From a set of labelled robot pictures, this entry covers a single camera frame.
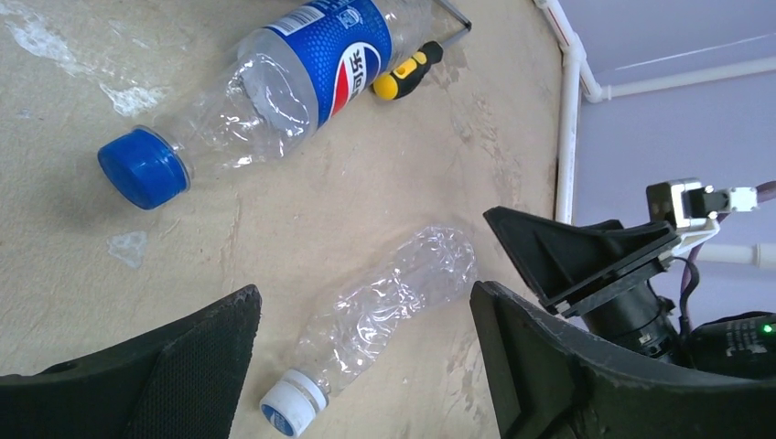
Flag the yellow black pliers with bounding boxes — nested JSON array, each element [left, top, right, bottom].
[[372, 0, 473, 102]]

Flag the Pepsi bottle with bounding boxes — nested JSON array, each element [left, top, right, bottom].
[[97, 0, 433, 209]]

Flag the white PVC pipe frame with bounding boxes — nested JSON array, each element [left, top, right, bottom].
[[534, 1, 775, 270]]

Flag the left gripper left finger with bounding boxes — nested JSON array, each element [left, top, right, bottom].
[[1, 284, 262, 438]]

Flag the crushed clear bottle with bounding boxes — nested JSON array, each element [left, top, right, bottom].
[[259, 224, 478, 438]]

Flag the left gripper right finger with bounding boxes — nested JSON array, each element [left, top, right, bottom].
[[469, 281, 775, 438]]

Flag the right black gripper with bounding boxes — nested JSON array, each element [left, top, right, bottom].
[[483, 207, 683, 364]]

